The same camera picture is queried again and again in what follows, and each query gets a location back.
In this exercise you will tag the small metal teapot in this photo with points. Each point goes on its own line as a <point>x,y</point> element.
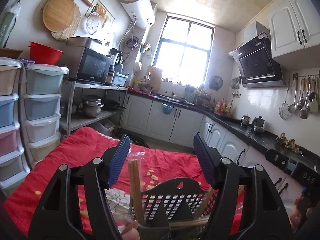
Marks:
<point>245,120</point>

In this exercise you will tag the blue hanging basket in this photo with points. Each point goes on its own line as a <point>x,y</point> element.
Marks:
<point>167,109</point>

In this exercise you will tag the wicker basket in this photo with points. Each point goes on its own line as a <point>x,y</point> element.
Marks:
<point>10,53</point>

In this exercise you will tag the hanging metal spoon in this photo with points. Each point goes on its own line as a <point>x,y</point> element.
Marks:
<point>303,111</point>

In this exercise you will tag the round bamboo tray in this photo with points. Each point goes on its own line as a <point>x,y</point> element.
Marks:
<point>62,18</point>

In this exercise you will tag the pastel drawer tower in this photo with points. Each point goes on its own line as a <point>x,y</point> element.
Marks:
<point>40,93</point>
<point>14,166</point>

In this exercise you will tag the person's left hand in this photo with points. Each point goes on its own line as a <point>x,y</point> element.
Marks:
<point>129,230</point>

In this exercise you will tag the red plastic basin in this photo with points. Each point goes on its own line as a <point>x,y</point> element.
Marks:
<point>42,54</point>

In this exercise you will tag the hanging spatula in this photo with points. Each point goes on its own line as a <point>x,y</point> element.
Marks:
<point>313,103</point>

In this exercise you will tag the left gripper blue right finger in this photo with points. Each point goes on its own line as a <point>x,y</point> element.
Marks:
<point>209,159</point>

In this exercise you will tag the ginger root pile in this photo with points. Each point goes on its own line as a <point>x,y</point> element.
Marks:
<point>288,143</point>

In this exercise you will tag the person's right hand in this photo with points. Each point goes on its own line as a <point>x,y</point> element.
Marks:
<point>296,216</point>

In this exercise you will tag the light blue storage box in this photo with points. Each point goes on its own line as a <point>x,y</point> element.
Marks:
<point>119,79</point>

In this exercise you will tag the pastel drawer tower left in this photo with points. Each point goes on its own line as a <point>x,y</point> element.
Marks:
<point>14,166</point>

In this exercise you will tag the white upper cabinet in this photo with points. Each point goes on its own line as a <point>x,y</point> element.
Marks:
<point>294,25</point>

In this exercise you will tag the dark kettle pot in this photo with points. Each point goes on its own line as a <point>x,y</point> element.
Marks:
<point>257,125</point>

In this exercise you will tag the pastel drawer tower right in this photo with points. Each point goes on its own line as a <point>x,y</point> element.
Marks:
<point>40,93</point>

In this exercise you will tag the black countertop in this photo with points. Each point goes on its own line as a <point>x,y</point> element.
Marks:
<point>262,143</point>

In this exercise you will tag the fruit picture on wall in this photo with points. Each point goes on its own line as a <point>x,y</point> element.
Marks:
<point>104,14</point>

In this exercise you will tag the black range hood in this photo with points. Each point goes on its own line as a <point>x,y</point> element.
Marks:
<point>256,66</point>

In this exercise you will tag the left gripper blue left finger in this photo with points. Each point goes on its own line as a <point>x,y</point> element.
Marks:
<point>114,159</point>

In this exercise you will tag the stainless steel pot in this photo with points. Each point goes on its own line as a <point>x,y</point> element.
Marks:
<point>91,105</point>

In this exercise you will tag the hanging strainer ladle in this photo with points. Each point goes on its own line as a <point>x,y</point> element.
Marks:
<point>284,107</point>

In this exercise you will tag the round wall fan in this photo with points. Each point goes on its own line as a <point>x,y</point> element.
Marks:
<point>215,82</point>

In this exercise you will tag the wooden cutting board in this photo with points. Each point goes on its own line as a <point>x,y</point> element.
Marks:
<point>154,76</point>

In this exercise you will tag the sauce bottles group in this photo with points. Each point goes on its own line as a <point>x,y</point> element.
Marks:
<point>221,107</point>

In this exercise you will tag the metal shelf rack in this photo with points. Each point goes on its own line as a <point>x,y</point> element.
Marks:
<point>72,115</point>

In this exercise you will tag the white water heater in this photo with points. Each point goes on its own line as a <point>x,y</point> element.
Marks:
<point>140,11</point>

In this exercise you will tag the black microwave oven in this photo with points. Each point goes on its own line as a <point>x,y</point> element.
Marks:
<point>85,64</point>

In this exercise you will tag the red floral tablecloth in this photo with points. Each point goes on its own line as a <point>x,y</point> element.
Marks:
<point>63,198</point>

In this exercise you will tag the white lower cabinets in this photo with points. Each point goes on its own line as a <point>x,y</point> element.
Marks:
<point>146,117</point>

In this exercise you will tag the kitchen window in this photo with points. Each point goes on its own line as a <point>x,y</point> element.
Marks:
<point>183,51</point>

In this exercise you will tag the dark green utensil basket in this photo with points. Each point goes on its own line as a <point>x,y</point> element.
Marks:
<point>173,200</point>

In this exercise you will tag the chopsticks pair tall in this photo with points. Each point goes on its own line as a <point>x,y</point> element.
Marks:
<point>134,164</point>

